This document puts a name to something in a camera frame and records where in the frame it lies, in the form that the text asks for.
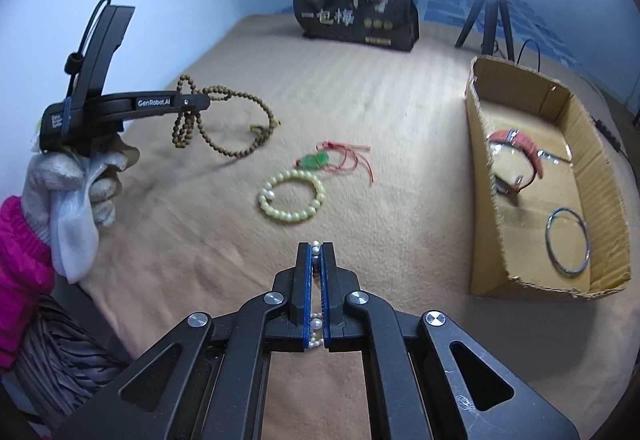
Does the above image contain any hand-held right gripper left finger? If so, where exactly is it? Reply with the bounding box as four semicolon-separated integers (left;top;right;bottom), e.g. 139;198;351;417
52;241;315;440

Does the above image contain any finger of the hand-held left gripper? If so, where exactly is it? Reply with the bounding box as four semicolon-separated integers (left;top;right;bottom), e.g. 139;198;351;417
100;90;212;123

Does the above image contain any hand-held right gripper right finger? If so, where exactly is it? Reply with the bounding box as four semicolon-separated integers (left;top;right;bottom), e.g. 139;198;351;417
322;241;581;440

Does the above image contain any white pearl bracelet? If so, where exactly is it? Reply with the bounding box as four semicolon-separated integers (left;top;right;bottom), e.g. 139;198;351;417
309;241;326;350

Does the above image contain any brown wooden bead necklace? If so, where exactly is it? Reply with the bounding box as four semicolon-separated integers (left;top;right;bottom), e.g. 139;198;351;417
172;74;282;160

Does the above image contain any cardboard box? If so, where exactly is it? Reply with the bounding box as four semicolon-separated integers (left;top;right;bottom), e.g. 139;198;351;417
464;55;632;302

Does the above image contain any person's left forearm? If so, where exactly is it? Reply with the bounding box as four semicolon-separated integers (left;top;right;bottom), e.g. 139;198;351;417
0;194;56;371

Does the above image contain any person's left hand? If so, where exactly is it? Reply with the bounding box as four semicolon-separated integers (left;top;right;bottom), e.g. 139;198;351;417
22;140;141;246

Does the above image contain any beige blanket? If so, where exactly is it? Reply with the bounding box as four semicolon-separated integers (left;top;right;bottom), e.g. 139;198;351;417
75;13;640;440

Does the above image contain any black printed package bag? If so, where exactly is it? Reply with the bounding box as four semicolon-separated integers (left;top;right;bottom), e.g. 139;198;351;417
291;0;421;54

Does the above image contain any silver bangle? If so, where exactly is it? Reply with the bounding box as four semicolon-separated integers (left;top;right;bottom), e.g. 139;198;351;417
545;207;593;277

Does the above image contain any grey striped cloth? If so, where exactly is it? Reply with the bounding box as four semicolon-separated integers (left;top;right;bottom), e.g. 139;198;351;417
0;295;131;440

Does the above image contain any blue patterned cloth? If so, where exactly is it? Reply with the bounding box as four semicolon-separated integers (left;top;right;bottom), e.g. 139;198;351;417
415;0;601;76

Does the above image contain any pale yellow bead bracelet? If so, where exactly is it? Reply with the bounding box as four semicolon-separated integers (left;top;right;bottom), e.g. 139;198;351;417
257;169;327;224

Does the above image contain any green pendant with red cord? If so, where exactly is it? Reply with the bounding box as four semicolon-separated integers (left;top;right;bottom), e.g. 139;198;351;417
299;140;376;185

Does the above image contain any red strap wristwatch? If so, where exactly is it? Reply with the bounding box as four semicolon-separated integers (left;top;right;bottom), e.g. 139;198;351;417
487;129;546;195

